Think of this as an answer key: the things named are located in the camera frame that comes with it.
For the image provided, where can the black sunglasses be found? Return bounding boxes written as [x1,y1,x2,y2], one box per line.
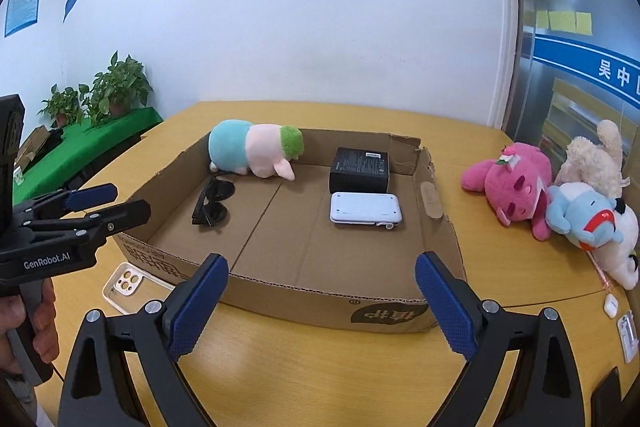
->
[191,177,236,229]

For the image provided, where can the yellow wooden shelf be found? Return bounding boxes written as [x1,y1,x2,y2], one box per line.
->
[542,77,640,168]

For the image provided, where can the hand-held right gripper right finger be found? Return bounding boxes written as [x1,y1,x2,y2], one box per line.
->
[415,251,586,427]

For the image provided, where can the blue wall poster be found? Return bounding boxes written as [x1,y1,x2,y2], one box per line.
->
[4,0,45,38]

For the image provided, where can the small potted green plant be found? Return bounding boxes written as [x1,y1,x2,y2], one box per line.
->
[37,84,83,128]

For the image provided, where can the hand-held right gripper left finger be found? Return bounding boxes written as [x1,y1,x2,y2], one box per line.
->
[59,253,230,427]

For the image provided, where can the person's left hand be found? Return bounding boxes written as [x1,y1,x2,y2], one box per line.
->
[0,279,59,378]

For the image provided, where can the cream plush toy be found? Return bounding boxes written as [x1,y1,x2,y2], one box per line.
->
[552,119,632,200]

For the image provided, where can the green covered side table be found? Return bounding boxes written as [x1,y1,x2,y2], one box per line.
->
[10,107,165,205]

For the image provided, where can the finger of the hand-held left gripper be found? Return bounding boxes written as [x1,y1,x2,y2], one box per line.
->
[12,185,119,222]
[22,199,152,249]

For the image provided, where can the light blue plush toy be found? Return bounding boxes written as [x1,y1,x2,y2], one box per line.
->
[545,182,628,250]

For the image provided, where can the large potted green plant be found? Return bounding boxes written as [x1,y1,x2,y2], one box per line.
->
[80,51,153,125]

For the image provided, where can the pink bear plush toy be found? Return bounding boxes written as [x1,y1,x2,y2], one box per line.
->
[460,144,555,242]

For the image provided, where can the white rectangular device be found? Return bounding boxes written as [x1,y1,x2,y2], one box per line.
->
[330,192,402,229]

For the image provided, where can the yellow wooden desktop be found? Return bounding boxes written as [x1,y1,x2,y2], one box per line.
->
[47,101,640,427]

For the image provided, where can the white rectangular gadget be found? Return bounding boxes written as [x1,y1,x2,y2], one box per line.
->
[617,314,640,364]

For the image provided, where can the white black spotted plush toy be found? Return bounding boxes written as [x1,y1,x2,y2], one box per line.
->
[590,199,640,290]

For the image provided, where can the black rectangular box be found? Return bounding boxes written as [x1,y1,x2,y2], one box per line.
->
[329,147,391,194]

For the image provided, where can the black flat object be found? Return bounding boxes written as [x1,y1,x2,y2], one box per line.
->
[590,367,624,427]

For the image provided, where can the teal and pink plush toy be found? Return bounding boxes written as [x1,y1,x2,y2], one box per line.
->
[207,119,305,181]

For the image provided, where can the small brown cardboard box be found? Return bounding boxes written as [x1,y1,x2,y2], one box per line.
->
[15,126,63,168]

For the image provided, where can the blue banner strip sign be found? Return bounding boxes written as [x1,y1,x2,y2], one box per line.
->
[532,32,640,108]

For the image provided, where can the cream phone case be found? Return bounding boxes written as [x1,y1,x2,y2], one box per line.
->
[102,262,173,315]

